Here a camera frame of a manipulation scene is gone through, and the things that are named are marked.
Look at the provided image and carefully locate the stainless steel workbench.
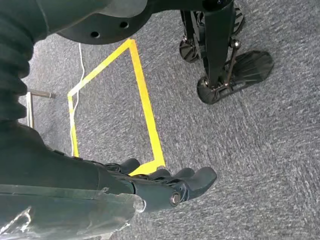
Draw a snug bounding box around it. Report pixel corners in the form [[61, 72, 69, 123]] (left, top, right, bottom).
[[26, 89, 56, 129]]

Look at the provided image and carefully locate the clear plastic film cover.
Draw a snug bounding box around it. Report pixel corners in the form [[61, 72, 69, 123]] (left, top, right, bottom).
[[0, 183, 146, 240]]

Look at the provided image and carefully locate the yellow tape square outline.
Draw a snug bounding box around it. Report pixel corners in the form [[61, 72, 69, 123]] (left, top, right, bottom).
[[67, 38, 167, 177]]

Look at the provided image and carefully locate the black robot pelvis plate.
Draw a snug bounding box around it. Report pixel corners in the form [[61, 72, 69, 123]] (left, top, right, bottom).
[[57, 0, 208, 46]]

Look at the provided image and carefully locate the black robot left leg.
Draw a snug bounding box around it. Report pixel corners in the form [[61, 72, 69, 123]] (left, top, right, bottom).
[[178, 8, 246, 64]]

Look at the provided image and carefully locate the white floor cable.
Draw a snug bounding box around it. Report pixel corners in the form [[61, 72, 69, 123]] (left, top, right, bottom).
[[69, 43, 86, 157]]

